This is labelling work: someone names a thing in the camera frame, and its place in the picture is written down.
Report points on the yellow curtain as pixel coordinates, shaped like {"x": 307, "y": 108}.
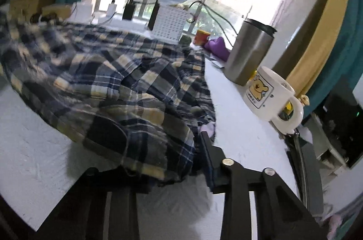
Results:
{"x": 320, "y": 44}

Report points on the white plastic basket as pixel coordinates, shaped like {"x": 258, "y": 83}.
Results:
{"x": 170, "y": 23}

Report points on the cardboard box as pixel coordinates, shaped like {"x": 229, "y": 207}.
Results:
{"x": 34, "y": 3}

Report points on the white bear print mug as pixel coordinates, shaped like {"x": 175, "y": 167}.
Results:
{"x": 266, "y": 98}

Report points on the stainless steel tumbler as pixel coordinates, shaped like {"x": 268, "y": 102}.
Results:
{"x": 246, "y": 55}

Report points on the white power strip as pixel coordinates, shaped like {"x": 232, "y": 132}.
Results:
{"x": 124, "y": 24}

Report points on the small green figure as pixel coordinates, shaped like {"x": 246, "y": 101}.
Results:
{"x": 185, "y": 39}

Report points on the white charger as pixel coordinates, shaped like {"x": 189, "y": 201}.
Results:
{"x": 111, "y": 8}

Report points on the red yellow cup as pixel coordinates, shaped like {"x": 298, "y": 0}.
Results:
{"x": 202, "y": 38}

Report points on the black charger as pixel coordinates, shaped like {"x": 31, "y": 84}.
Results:
{"x": 129, "y": 11}

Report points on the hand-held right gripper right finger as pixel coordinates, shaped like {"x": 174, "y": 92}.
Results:
{"x": 215, "y": 172}

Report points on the small yellow toy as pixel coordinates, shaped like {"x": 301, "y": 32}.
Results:
{"x": 305, "y": 101}

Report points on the black box device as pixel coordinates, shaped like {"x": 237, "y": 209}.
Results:
{"x": 343, "y": 126}

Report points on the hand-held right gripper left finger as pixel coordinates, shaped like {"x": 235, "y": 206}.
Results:
{"x": 122, "y": 208}

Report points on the purple cloth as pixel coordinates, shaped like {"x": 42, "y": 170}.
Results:
{"x": 217, "y": 47}

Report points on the blue yellow plaid pants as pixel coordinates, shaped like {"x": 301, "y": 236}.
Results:
{"x": 99, "y": 81}

